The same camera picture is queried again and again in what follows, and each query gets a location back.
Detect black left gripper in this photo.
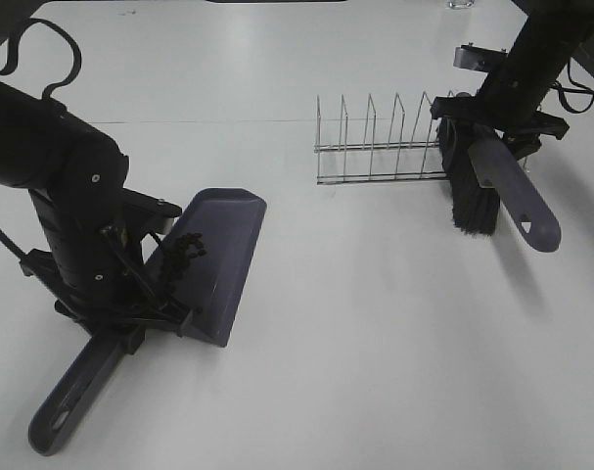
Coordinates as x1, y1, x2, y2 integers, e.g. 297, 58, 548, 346
19, 183, 203, 354

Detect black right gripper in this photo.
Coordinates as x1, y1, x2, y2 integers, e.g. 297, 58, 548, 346
431, 28, 578, 160

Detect purple hand brush black bristles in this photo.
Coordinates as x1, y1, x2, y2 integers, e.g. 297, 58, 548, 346
437, 117, 562, 253

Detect pile of coffee beans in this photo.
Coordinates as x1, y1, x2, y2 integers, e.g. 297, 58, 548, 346
150, 232, 206, 308

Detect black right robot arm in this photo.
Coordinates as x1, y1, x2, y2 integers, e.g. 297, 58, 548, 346
431, 1, 594, 140

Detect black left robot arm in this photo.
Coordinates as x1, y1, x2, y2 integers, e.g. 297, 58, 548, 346
0, 81, 193, 335

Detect clear glass cup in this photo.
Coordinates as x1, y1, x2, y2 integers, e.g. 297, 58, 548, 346
445, 0, 476, 10

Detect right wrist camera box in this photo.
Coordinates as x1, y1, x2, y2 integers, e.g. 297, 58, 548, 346
453, 44, 508, 72

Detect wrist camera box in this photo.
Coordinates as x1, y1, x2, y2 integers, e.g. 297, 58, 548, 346
453, 44, 508, 72
153, 216, 174, 235

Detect chrome wire dish rack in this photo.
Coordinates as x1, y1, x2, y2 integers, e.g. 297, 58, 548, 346
313, 92, 445, 186

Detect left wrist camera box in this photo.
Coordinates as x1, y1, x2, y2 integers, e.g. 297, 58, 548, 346
153, 216, 174, 235

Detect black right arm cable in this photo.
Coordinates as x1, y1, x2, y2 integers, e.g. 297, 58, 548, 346
548, 58, 594, 114

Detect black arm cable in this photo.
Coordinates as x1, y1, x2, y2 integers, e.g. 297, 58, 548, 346
0, 18, 85, 265
548, 58, 594, 114

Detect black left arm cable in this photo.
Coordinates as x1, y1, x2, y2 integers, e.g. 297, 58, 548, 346
0, 18, 85, 265

